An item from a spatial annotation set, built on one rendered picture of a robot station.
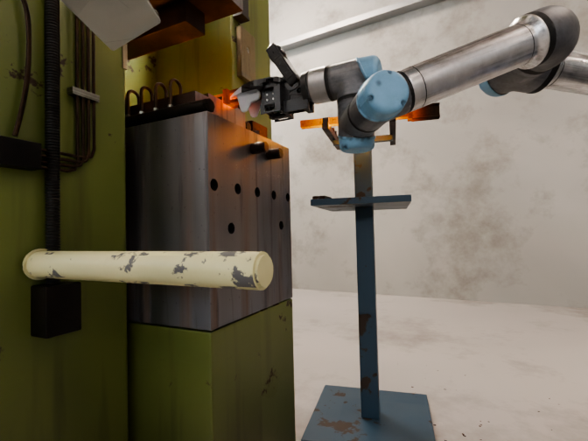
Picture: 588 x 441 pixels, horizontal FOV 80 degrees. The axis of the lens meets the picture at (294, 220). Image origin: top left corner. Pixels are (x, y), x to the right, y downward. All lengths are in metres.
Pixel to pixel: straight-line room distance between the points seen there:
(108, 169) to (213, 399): 0.51
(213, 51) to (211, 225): 0.76
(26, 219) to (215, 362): 0.43
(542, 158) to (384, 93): 3.07
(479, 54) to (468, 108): 3.00
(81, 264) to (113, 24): 0.33
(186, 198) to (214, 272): 0.36
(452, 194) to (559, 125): 0.96
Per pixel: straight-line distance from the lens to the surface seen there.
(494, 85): 0.97
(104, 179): 0.82
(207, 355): 0.77
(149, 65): 1.49
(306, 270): 4.05
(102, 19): 0.55
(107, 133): 0.85
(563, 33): 0.84
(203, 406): 0.82
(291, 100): 0.83
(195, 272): 0.45
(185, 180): 0.77
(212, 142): 0.76
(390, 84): 0.62
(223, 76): 1.29
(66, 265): 0.63
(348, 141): 0.74
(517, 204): 3.58
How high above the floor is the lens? 0.67
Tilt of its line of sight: 2 degrees up
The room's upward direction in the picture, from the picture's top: 1 degrees counter-clockwise
